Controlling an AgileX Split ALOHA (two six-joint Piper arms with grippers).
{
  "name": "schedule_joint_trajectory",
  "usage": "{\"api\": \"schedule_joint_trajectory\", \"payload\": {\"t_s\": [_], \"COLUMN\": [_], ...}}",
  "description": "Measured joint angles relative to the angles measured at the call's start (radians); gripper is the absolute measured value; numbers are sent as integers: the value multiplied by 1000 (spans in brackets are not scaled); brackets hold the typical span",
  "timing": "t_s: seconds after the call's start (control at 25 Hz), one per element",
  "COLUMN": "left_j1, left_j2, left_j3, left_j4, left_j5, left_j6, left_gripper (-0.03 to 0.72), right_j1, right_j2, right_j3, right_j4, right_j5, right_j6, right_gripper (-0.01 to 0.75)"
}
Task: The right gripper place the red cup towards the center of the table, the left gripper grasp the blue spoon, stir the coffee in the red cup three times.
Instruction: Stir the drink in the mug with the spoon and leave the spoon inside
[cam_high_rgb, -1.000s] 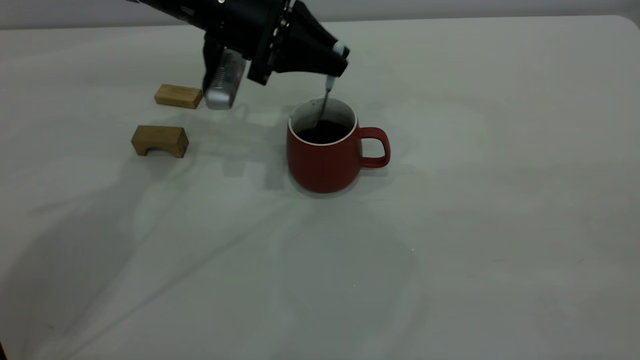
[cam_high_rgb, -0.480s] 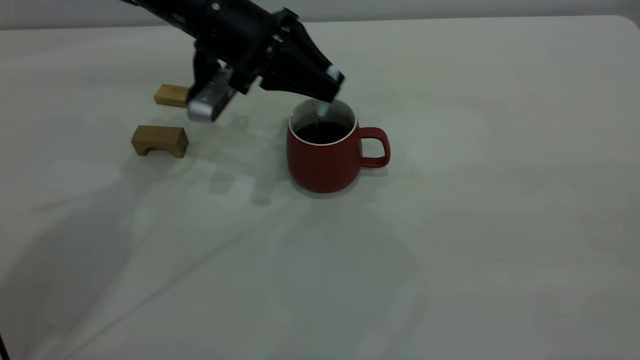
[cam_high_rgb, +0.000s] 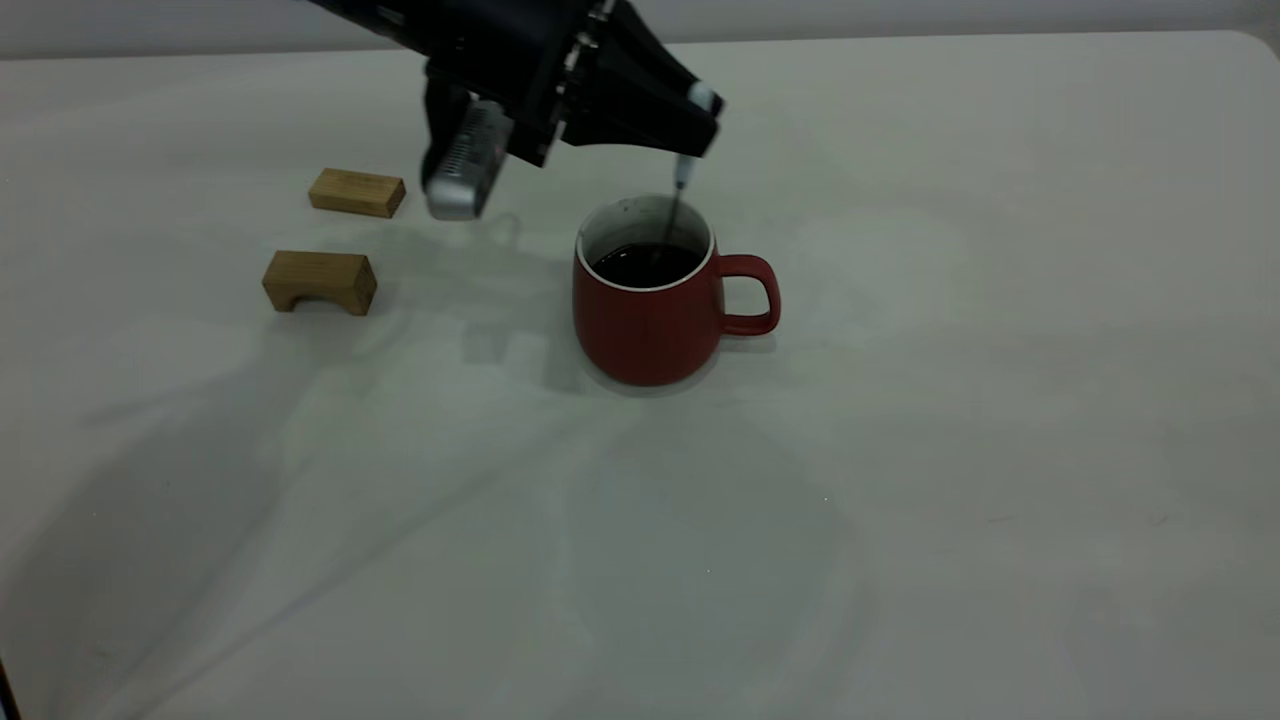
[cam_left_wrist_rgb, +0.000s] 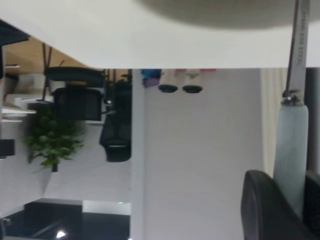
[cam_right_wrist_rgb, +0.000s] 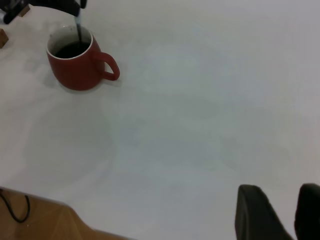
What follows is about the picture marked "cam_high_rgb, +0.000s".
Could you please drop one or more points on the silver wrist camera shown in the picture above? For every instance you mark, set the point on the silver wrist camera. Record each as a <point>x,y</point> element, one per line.
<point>468,165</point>

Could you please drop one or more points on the arched wooden block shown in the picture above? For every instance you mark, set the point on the arched wooden block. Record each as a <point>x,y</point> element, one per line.
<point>322,272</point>

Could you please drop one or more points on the dark coffee liquid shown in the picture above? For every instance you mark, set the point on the dark coffee liquid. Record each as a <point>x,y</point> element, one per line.
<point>630,268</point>

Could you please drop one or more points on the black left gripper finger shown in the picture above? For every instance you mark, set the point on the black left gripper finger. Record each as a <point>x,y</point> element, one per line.
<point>630,125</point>
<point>640,55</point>

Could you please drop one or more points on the flat rectangular wooden block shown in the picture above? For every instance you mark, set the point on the flat rectangular wooden block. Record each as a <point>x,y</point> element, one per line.
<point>358,193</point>

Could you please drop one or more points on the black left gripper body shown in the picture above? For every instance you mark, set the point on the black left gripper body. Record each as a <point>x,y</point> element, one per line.
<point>510,50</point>

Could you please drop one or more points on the red ceramic mug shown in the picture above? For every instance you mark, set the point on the red ceramic mug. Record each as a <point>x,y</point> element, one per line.
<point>640,335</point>

